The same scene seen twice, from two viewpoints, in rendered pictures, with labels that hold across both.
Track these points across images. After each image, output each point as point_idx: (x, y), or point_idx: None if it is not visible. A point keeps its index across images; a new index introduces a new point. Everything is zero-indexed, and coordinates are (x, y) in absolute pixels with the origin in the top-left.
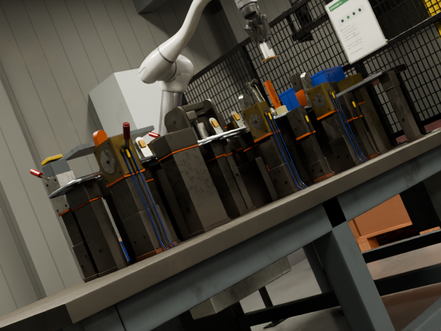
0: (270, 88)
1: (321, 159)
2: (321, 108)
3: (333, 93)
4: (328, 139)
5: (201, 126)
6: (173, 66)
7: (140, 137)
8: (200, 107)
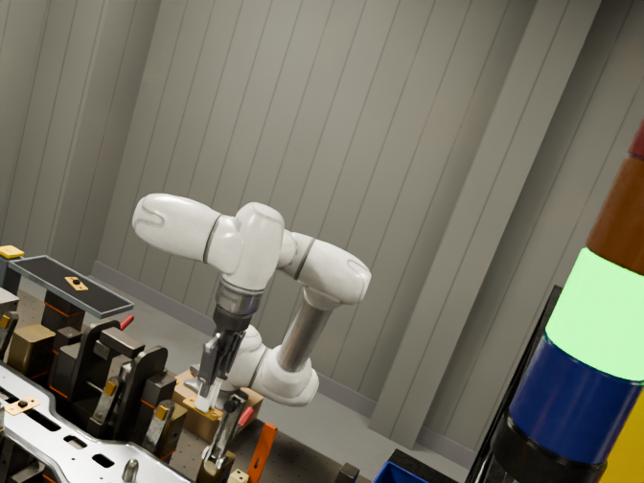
0: (264, 440)
1: None
2: None
3: None
4: None
5: (122, 373)
6: (288, 270)
7: (11, 314)
8: (123, 354)
